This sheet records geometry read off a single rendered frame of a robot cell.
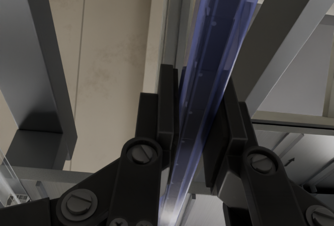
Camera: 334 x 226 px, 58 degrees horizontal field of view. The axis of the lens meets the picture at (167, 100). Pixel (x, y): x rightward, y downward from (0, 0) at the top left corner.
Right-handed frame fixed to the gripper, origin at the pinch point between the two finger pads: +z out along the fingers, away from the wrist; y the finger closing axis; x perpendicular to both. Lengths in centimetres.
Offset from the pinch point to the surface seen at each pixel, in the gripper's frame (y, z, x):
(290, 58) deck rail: 10.2, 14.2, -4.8
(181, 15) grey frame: 3.0, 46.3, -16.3
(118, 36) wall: -36, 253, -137
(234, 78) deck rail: 7.6, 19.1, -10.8
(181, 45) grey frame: 3.6, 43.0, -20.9
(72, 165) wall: -71, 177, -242
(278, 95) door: 123, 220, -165
